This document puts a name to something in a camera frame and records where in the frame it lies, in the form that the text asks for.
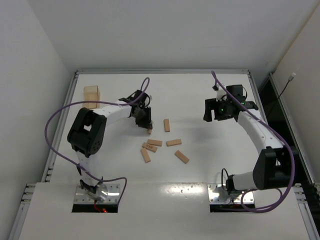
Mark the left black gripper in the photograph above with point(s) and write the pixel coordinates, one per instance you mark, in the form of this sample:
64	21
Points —
144	118

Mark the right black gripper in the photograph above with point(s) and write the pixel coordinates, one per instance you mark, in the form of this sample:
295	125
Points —
211	105

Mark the wood block numbered twelve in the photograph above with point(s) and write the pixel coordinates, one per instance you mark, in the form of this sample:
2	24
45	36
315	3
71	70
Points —
154	142

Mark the wood block with print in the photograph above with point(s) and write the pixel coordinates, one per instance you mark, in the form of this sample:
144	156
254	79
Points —
149	147

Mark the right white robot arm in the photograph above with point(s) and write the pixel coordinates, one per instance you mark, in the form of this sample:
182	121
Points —
276	164

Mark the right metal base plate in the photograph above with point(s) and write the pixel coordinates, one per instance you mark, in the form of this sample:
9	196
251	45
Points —
219	197

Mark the wooden block box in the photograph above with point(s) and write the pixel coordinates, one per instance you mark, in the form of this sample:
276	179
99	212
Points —
91	93

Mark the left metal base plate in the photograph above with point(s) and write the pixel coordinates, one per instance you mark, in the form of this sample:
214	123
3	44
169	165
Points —
107	194

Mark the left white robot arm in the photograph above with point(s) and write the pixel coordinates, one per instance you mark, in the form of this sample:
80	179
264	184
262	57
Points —
88	129

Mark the aluminium table frame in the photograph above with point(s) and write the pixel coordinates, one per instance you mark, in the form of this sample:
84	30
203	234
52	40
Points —
164	199

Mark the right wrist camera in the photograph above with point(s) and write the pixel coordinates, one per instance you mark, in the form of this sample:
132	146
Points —
220	92

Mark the metal base plate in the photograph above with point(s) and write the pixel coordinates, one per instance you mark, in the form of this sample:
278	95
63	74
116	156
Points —
107	194
219	197

